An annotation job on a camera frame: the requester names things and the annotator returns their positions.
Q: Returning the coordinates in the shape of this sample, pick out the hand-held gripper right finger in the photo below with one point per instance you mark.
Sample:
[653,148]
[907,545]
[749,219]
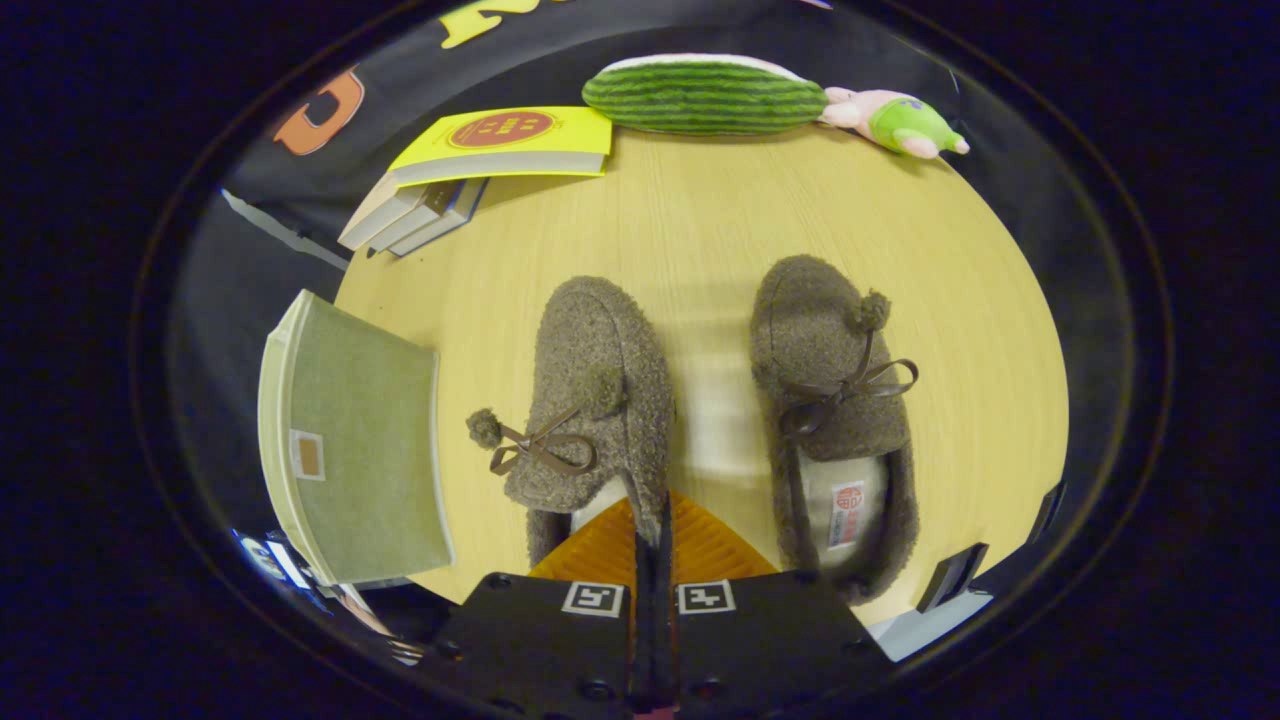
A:
[760,640]

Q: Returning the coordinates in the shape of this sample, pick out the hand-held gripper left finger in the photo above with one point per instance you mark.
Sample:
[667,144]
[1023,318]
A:
[540,640]

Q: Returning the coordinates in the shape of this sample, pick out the beige fabric storage box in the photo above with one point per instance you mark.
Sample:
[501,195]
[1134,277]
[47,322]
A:
[370,440]

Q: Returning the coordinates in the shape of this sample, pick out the brown fuzzy shoe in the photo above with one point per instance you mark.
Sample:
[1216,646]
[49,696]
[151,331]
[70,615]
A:
[810,330]
[590,350]

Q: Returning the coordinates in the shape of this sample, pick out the black table clamp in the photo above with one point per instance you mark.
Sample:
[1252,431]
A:
[1047,512]
[950,578]

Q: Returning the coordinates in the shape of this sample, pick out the blue printed packet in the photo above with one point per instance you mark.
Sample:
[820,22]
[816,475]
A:
[270,560]

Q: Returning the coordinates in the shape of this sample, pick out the white paperback book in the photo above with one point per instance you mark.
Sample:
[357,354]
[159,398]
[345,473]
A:
[415,212]

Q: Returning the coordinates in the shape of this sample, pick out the yellow book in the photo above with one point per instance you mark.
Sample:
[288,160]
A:
[505,135]

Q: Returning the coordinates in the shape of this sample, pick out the pink and green plush toy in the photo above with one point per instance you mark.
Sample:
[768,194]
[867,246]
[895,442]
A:
[900,122]

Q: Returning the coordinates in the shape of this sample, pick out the watermelon slice plush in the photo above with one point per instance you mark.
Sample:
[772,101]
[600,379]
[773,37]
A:
[705,97]

